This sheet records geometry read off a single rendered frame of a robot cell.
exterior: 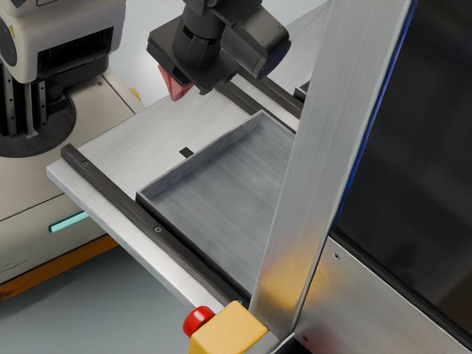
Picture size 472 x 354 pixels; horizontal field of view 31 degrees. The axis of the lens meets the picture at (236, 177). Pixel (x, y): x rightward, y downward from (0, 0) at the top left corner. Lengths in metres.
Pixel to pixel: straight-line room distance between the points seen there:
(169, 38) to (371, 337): 0.43
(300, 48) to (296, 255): 0.70
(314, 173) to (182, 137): 0.56
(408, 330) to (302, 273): 0.13
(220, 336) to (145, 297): 1.25
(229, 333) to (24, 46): 0.84
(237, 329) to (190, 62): 0.32
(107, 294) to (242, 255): 1.03
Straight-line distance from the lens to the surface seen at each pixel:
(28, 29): 1.62
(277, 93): 1.40
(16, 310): 2.18
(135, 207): 1.21
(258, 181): 1.28
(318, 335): 0.94
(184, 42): 1.01
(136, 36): 2.85
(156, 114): 1.36
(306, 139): 0.77
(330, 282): 0.87
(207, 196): 1.25
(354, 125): 0.72
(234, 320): 0.96
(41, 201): 2.01
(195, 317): 0.98
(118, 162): 1.28
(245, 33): 0.94
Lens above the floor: 1.84
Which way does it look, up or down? 49 degrees down
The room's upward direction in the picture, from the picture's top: 12 degrees clockwise
